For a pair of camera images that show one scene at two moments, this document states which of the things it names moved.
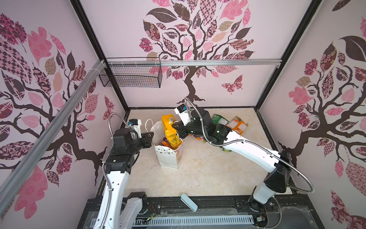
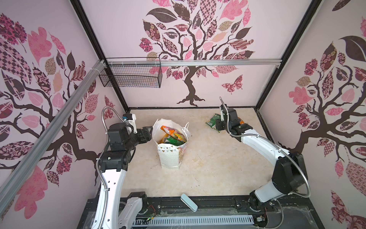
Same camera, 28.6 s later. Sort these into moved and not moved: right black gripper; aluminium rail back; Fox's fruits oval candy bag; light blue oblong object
Moved: Fox's fruits oval candy bag; right black gripper
Not moved: aluminium rail back; light blue oblong object
